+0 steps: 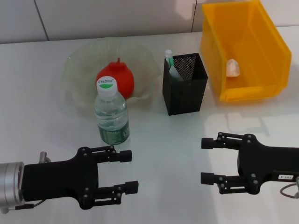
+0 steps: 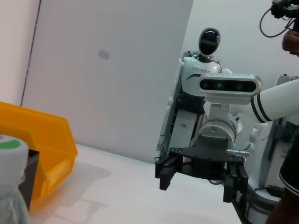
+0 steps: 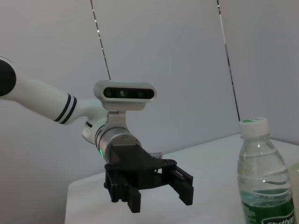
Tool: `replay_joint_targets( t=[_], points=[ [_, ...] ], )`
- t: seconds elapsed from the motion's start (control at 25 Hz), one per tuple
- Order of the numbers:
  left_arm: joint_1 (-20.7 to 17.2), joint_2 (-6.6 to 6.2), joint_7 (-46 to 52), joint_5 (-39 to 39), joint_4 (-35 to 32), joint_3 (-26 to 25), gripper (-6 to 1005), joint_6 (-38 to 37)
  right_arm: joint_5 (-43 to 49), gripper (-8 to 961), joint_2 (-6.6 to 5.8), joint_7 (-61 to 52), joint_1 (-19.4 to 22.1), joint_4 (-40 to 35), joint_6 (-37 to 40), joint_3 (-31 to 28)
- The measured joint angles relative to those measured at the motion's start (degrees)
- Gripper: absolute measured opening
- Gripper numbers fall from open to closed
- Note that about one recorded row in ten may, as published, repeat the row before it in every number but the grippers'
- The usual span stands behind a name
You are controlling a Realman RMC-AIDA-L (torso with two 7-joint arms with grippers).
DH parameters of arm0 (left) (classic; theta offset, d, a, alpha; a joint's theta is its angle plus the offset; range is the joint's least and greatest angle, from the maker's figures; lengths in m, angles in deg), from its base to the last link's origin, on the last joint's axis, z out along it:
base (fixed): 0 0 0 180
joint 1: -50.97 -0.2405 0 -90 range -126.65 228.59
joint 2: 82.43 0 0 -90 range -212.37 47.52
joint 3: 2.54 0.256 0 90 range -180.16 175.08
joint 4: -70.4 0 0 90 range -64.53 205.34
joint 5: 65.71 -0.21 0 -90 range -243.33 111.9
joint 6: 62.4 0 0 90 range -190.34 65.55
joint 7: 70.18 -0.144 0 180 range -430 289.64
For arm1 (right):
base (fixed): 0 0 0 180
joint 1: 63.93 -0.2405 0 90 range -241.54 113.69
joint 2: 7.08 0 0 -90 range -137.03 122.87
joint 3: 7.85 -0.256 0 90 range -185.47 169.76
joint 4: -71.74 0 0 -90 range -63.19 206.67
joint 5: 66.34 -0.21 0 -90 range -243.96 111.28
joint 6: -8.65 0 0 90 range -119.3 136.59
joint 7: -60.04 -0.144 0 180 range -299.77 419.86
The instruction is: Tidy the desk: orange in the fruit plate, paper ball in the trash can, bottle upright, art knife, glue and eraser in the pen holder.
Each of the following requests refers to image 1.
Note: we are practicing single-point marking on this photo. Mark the black mesh pen holder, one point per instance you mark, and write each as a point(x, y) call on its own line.
point(184, 98)

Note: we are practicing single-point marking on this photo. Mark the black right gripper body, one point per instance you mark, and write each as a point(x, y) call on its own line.
point(268, 163)

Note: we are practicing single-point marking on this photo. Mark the green utility knife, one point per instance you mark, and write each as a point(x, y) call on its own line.
point(170, 61)

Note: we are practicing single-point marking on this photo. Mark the pale green glass fruit plate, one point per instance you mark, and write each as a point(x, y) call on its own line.
point(74, 70)

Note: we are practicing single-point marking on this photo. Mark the yellow plastic storage bin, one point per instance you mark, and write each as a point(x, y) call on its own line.
point(257, 58)

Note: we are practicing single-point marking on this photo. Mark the clear green-label water bottle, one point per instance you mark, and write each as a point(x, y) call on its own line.
point(109, 112)

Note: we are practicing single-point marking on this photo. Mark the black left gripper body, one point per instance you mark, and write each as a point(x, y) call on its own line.
point(58, 179)

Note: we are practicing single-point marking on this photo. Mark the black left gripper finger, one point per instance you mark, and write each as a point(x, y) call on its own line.
point(132, 187)
point(125, 156)

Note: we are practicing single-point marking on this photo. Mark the white paper ball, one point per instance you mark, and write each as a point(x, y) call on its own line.
point(232, 68)

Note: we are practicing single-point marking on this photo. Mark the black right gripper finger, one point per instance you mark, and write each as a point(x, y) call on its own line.
point(208, 178)
point(208, 143)

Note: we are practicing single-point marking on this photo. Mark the red-orange toy orange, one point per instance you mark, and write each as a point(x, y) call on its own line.
point(126, 79)

